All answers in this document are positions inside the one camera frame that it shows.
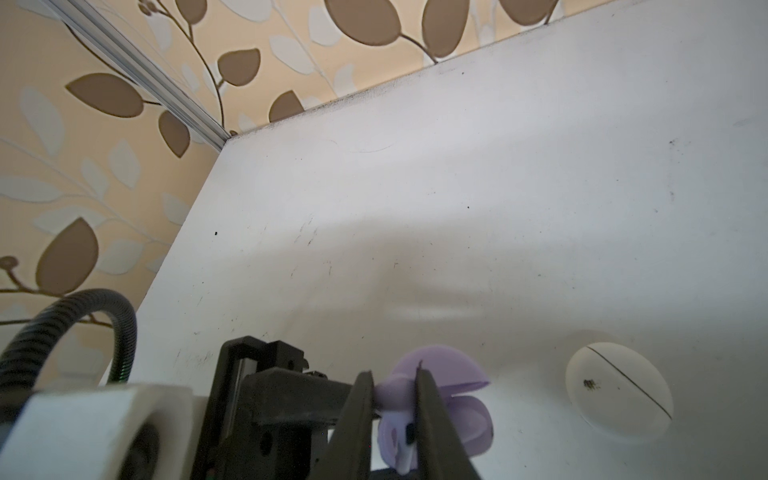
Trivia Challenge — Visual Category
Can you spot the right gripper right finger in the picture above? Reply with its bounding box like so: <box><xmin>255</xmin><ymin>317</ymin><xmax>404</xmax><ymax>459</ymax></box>
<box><xmin>415</xmin><ymin>367</ymin><xmax>480</xmax><ymax>480</ymax></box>

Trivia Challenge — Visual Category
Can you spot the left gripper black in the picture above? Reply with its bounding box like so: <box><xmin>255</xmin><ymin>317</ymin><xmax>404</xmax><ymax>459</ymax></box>
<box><xmin>190</xmin><ymin>336</ymin><xmax>352</xmax><ymax>479</ymax></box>

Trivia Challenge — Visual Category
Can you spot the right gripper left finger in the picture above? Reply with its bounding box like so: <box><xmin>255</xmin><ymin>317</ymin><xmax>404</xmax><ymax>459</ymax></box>
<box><xmin>308</xmin><ymin>371</ymin><xmax>374</xmax><ymax>480</ymax></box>

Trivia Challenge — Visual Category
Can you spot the purple earbud charging case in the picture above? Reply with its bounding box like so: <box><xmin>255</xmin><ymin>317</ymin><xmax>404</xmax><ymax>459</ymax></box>
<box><xmin>374</xmin><ymin>345</ymin><xmax>494</xmax><ymax>473</ymax></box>

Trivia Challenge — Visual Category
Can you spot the white earbud charging case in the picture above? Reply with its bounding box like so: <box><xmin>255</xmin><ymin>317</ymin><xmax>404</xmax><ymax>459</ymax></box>
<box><xmin>565</xmin><ymin>342</ymin><xmax>674</xmax><ymax>444</ymax></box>

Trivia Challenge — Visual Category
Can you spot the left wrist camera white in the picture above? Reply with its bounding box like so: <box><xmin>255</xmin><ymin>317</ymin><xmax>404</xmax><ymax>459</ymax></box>
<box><xmin>1</xmin><ymin>384</ymin><xmax>207</xmax><ymax>479</ymax></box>

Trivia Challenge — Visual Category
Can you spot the aluminium frame left post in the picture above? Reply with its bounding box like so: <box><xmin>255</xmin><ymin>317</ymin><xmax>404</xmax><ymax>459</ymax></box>
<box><xmin>45</xmin><ymin>1</ymin><xmax>230</xmax><ymax>151</ymax></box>

